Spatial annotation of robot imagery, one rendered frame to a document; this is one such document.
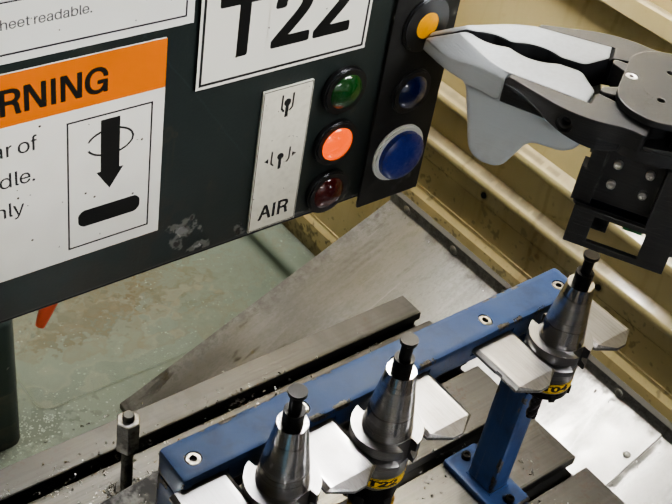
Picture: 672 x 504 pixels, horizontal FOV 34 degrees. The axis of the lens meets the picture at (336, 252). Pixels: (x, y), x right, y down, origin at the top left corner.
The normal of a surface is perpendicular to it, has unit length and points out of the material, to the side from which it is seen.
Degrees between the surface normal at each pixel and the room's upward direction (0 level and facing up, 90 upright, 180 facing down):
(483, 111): 90
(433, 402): 0
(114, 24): 90
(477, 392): 0
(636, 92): 0
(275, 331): 23
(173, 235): 90
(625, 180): 90
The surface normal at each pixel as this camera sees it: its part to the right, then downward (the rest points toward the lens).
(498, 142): -0.43, 0.53
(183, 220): 0.60, 0.58
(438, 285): -0.19, -0.57
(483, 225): -0.78, 0.30
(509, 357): 0.15, -0.76
